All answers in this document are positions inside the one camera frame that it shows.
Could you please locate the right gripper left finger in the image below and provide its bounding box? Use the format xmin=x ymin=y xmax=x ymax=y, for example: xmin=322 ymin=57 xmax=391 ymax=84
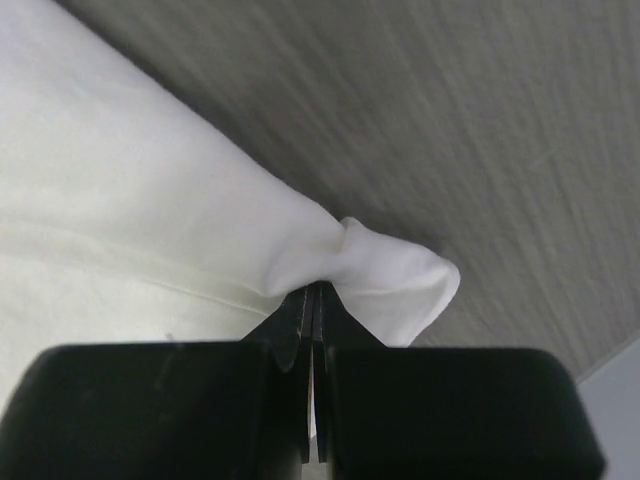
xmin=1 ymin=287 xmax=313 ymax=479

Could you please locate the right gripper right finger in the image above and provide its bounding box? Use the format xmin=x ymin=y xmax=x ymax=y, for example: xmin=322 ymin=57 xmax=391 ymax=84
xmin=312 ymin=282 xmax=606 ymax=479

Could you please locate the white t shirt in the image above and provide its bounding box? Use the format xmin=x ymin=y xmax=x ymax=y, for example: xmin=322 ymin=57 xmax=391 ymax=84
xmin=1 ymin=1 xmax=460 ymax=401

